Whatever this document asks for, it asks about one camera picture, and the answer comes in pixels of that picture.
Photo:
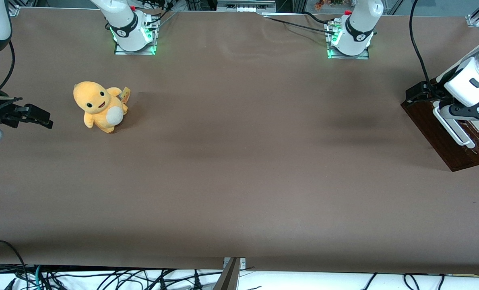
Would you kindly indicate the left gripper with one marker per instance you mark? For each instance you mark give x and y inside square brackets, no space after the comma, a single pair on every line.
[433,92]

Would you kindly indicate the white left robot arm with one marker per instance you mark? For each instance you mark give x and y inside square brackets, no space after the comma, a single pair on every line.
[358,28]

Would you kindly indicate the aluminium frame rail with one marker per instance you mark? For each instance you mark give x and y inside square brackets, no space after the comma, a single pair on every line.
[245,6]

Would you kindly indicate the aluminium corner bracket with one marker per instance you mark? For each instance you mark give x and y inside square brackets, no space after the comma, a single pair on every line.
[473,20]
[14,10]

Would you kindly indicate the brown-fronted wooden drawer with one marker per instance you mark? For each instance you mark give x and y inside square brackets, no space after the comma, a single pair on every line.
[428,133]

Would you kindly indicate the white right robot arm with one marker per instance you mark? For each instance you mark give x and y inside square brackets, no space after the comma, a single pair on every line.
[126,24]

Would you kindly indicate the aluminium profile post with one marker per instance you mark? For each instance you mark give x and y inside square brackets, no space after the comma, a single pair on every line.
[231,278]

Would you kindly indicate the yellow plush toy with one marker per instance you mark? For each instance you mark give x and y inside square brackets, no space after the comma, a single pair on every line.
[96,100]

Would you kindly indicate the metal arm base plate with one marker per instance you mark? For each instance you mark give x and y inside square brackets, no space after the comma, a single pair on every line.
[151,49]
[364,56]

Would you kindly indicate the small orange object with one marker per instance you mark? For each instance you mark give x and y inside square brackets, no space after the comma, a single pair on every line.
[318,5]

